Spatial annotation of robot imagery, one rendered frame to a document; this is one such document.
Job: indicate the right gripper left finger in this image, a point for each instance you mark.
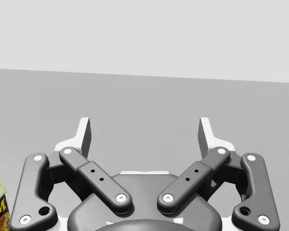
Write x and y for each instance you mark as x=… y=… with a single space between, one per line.
x=103 y=183

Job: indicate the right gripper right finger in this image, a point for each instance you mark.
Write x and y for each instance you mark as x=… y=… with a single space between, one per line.
x=186 y=183

